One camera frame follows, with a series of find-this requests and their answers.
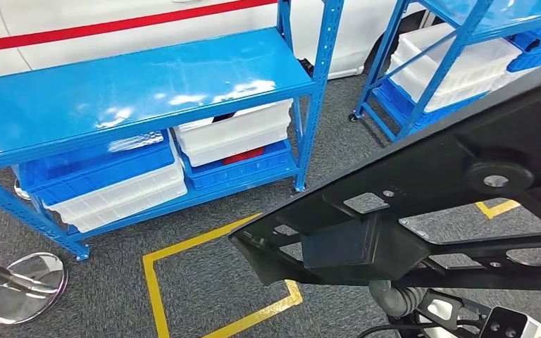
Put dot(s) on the red object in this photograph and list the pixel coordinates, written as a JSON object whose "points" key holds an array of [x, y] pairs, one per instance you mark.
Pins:
{"points": [[247, 156]]}

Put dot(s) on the black caster wheel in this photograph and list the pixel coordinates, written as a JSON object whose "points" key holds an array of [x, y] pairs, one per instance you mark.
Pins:
{"points": [[354, 118]]}

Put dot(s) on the blue metal shelf rack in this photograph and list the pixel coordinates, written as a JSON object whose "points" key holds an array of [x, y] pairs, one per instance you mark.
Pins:
{"points": [[135, 88], [458, 44]]}

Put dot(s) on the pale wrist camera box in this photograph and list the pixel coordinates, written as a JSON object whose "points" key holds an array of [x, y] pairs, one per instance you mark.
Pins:
{"points": [[504, 326]]}

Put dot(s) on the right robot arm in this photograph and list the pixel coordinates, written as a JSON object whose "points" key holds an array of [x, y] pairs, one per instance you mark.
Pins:
{"points": [[396, 298]]}

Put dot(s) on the white car with red stripe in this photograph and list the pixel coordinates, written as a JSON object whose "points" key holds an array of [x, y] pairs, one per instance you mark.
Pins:
{"points": [[112, 46]]}

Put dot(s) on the black metal frame part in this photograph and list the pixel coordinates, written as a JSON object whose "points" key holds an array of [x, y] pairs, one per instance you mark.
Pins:
{"points": [[438, 163]]}

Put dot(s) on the white plastic bin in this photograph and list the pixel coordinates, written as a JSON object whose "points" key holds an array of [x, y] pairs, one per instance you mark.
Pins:
{"points": [[485, 60], [233, 135], [438, 100], [508, 79], [121, 200]]}

